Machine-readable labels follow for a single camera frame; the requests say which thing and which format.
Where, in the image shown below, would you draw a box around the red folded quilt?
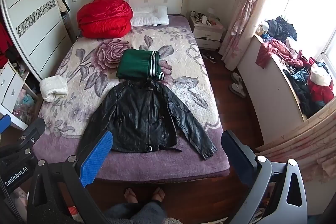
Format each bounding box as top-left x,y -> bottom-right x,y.
76,0 -> 133,39

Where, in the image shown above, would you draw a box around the white window bench cabinet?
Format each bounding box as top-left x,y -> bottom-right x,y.
238,35 -> 306,144

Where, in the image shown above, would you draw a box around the green folded garment white stripes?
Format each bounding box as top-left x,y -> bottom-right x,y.
116,49 -> 165,81

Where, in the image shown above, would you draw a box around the person's right foot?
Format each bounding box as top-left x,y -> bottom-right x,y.
152,188 -> 165,202

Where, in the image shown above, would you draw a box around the white slipper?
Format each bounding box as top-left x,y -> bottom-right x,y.
229,83 -> 246,98
231,72 -> 243,85

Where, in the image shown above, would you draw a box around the white bedside nightstand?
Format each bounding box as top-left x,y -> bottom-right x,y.
189,11 -> 227,51

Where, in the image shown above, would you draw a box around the pink floral curtain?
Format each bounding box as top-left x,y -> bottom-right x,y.
219,0 -> 266,71

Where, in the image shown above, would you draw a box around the white pillow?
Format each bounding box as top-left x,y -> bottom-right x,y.
130,5 -> 169,27

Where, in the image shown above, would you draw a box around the black leather jacket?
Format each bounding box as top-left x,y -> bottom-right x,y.
77,80 -> 217,160

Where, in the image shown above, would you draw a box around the dark shoe by nightstand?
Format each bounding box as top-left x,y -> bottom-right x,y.
202,52 -> 217,64

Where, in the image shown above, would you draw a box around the white slipper near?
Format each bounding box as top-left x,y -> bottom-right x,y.
229,83 -> 246,98

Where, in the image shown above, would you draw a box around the white drawer cabinet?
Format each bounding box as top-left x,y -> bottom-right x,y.
1,62 -> 43,131

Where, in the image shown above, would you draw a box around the pile of clothes on sill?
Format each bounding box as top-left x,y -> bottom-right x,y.
256,16 -> 334,118

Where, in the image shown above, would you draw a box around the white slipper far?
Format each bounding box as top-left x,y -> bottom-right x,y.
231,72 -> 243,85

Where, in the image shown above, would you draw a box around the white sliding wardrobe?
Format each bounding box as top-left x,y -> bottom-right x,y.
1,0 -> 72,81

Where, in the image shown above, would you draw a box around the white folded towel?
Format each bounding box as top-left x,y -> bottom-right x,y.
39,75 -> 68,102

